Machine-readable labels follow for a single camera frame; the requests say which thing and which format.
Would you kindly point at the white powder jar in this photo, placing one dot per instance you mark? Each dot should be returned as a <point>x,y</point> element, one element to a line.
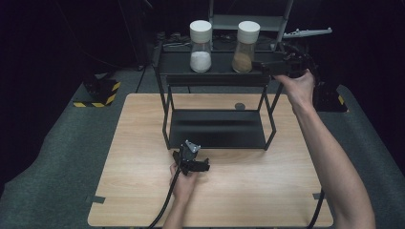
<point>200,47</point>

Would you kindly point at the brown powder jar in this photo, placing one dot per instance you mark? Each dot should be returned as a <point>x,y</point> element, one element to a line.
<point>245,47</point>

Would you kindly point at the round grey sticker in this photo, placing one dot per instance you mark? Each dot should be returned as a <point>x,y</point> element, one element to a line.
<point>240,106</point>

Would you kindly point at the grey metal stand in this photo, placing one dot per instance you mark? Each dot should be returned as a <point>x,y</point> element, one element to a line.
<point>226,22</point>

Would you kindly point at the grey tape strip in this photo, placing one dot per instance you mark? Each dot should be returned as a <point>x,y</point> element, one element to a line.
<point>95,199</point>
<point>317,196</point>

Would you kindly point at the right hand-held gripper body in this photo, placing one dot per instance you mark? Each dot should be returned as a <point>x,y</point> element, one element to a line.
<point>297,58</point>

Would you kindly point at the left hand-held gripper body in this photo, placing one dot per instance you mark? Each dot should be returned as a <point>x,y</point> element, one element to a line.
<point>187,156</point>

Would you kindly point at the person's right hand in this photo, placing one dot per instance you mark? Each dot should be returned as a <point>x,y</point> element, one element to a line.
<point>297,90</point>

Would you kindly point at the yellow-black striped stand base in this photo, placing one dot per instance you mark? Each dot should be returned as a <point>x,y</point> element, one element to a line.
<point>331,98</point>
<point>102,92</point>

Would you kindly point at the person's left hand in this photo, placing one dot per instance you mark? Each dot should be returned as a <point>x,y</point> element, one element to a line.
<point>184,187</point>

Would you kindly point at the black metal shelf rack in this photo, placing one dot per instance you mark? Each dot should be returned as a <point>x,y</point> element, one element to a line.
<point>219,127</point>

